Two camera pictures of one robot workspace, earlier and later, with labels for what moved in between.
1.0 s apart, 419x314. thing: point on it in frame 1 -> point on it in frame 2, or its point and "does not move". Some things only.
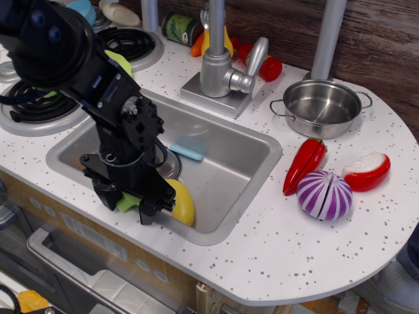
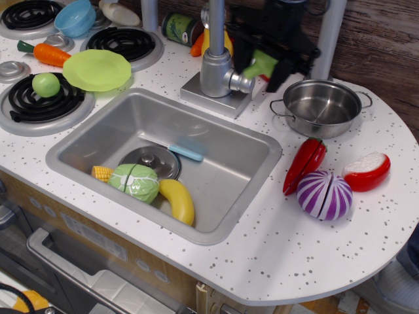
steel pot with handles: x=322 y=108 does not move
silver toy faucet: x=217 y=87 does not move
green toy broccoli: x=127 y=201 -> x=264 y=65
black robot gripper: x=122 y=163 -> x=275 y=27
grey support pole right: x=333 y=14 does not move
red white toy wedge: x=366 y=171 does not move
